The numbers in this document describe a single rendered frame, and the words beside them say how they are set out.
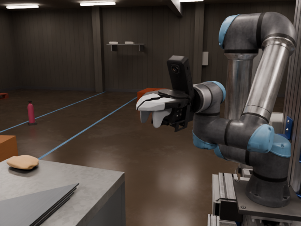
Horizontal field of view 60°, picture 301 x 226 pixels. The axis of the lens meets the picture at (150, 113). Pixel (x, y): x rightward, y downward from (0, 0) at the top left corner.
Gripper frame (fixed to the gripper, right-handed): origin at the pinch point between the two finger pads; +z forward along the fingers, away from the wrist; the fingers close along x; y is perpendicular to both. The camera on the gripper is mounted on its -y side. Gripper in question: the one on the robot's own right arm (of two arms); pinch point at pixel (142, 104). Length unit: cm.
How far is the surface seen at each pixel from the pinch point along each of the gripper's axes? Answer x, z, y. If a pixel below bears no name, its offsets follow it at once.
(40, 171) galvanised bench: 63, -14, 50
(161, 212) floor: 80, -149, 158
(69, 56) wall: 889, -617, 131
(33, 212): 34, 5, 43
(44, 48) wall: 993, -568, 114
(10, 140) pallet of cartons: 286, -100, 140
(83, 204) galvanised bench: 29, -10, 45
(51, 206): 33, 0, 43
